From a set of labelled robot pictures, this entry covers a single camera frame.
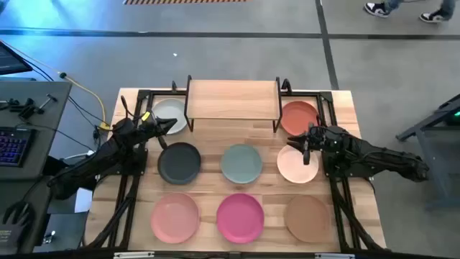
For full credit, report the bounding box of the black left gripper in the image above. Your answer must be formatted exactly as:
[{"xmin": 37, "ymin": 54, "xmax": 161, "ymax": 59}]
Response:
[{"xmin": 138, "ymin": 114, "xmax": 178, "ymax": 140}]

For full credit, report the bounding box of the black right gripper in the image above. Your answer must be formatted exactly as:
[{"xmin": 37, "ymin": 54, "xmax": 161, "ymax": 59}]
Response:
[{"xmin": 286, "ymin": 123, "xmax": 327, "ymax": 155}]

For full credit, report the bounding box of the light grey plate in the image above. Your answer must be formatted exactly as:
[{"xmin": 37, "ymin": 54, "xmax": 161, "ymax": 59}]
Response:
[{"xmin": 150, "ymin": 97, "xmax": 189, "ymax": 136}]

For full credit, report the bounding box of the cream plate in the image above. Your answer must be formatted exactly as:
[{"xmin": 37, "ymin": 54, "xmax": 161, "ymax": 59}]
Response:
[{"xmin": 276, "ymin": 144, "xmax": 320, "ymax": 185}]

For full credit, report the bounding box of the terracotta orange plate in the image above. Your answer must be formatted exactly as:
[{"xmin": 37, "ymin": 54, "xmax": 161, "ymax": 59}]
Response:
[{"xmin": 280, "ymin": 100, "xmax": 321, "ymax": 137}]

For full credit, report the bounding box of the dark charcoal plate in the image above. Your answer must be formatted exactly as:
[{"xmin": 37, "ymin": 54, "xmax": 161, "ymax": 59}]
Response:
[{"xmin": 157, "ymin": 141, "xmax": 203, "ymax": 186}]

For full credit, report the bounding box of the sage green plate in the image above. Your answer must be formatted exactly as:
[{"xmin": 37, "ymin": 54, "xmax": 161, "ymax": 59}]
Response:
[{"xmin": 220, "ymin": 143, "xmax": 264, "ymax": 186}]

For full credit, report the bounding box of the light pink plate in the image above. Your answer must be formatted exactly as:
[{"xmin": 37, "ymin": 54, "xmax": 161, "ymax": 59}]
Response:
[{"xmin": 149, "ymin": 192, "xmax": 201, "ymax": 245}]

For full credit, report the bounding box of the magenta plate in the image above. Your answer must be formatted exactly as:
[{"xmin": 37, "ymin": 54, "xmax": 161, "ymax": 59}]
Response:
[{"xmin": 216, "ymin": 193, "xmax": 266, "ymax": 245}]

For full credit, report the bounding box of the tan brown plate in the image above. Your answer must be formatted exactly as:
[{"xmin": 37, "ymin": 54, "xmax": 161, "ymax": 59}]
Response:
[{"xmin": 283, "ymin": 194, "xmax": 332, "ymax": 244}]

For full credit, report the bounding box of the white paper sheet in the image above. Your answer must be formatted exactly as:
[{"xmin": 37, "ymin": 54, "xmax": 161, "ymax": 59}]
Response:
[{"xmin": 73, "ymin": 186, "xmax": 94, "ymax": 214}]

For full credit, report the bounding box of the grey desk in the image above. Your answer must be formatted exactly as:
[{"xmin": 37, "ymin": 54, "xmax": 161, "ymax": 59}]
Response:
[{"xmin": 0, "ymin": 79, "xmax": 73, "ymax": 255}]

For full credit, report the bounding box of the dark grey cart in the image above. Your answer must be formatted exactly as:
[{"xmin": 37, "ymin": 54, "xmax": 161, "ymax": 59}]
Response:
[{"xmin": 395, "ymin": 92, "xmax": 460, "ymax": 212}]

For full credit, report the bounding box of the black desk clamp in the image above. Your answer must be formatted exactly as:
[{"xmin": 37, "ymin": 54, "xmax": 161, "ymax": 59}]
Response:
[
  {"xmin": 17, "ymin": 103, "xmax": 46, "ymax": 122},
  {"xmin": 0, "ymin": 97, "xmax": 35, "ymax": 113}
]

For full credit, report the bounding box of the black backlit keyboard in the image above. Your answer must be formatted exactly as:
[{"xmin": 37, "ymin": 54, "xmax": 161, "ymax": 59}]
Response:
[{"xmin": 0, "ymin": 125, "xmax": 37, "ymax": 169}]

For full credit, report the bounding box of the person's shoe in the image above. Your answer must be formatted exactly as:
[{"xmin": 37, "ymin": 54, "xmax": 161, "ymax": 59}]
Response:
[
  {"xmin": 364, "ymin": 1, "xmax": 392, "ymax": 19},
  {"xmin": 419, "ymin": 9, "xmax": 449, "ymax": 24}
]

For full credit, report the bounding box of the black device green light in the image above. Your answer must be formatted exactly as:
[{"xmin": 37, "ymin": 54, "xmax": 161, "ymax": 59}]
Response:
[{"xmin": 444, "ymin": 106, "xmax": 460, "ymax": 127}]

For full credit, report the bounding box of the person's leg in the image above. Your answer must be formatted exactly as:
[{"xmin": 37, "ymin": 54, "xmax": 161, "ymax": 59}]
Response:
[
  {"xmin": 383, "ymin": 0, "xmax": 404, "ymax": 12},
  {"xmin": 440, "ymin": 0, "xmax": 457, "ymax": 19}
]

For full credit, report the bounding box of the black computer monitor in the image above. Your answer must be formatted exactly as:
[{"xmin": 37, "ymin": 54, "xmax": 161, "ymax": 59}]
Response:
[{"xmin": 0, "ymin": 40, "xmax": 34, "ymax": 76}]

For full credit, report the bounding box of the black aluminium table frame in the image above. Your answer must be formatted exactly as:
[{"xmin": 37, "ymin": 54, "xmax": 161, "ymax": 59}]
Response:
[{"xmin": 82, "ymin": 88, "xmax": 387, "ymax": 253}]

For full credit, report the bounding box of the black left wrist camera cable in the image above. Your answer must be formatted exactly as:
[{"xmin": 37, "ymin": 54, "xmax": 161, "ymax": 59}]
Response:
[{"xmin": 120, "ymin": 94, "xmax": 134, "ymax": 120}]

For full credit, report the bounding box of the wooden shelf black metal frame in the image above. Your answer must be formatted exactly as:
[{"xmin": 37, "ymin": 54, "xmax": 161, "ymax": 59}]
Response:
[{"xmin": 183, "ymin": 74, "xmax": 284, "ymax": 133}]

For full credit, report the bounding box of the yellow cable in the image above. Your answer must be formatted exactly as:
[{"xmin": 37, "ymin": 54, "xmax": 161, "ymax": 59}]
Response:
[{"xmin": 0, "ymin": 38, "xmax": 113, "ymax": 131}]

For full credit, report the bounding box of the black monitor cable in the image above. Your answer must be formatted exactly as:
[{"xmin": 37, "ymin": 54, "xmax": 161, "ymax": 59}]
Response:
[{"xmin": 21, "ymin": 57, "xmax": 109, "ymax": 126}]

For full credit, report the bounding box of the white cable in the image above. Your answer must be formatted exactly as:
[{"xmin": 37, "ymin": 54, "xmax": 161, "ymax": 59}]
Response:
[{"xmin": 63, "ymin": 150, "xmax": 95, "ymax": 161}]

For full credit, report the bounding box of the black keyboard cable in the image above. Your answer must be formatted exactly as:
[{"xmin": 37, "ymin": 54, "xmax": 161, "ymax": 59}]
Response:
[{"xmin": 16, "ymin": 123, "xmax": 96, "ymax": 152}]

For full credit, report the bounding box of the silver edge bracket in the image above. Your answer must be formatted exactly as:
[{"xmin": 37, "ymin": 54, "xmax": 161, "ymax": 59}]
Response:
[
  {"xmin": 113, "ymin": 251, "xmax": 156, "ymax": 259},
  {"xmin": 314, "ymin": 253, "xmax": 357, "ymax": 259}
]

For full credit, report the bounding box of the silver clamp screw handle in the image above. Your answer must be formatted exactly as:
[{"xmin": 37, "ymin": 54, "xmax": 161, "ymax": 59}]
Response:
[{"xmin": 37, "ymin": 93, "xmax": 59, "ymax": 111}]

